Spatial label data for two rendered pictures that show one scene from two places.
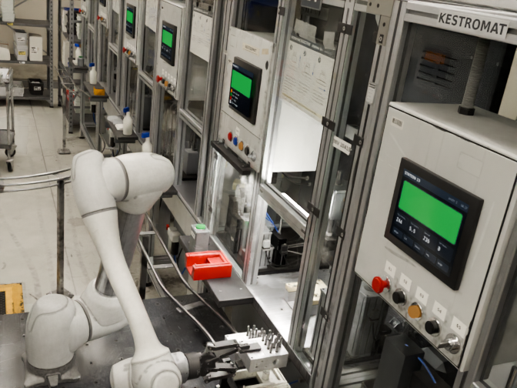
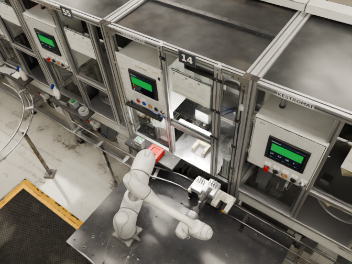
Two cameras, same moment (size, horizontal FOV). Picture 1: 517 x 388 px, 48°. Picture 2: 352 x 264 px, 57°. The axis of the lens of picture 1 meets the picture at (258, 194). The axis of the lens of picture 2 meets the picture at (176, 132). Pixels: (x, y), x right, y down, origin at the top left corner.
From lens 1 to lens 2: 1.39 m
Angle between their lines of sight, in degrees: 35
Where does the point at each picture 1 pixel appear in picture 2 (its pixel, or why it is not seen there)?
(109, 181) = (144, 182)
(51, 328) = (129, 226)
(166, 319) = not seen: hidden behind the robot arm
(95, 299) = (133, 204)
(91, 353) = not seen: hidden behind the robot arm
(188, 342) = (162, 185)
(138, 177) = (150, 170)
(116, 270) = (165, 208)
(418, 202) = (281, 150)
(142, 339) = (192, 225)
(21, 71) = not seen: outside the picture
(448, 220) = (297, 157)
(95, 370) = (143, 221)
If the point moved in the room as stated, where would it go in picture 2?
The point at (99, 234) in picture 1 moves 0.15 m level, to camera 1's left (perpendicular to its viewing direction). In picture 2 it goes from (151, 201) to (130, 211)
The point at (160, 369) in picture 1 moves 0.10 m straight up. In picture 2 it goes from (206, 231) to (206, 224)
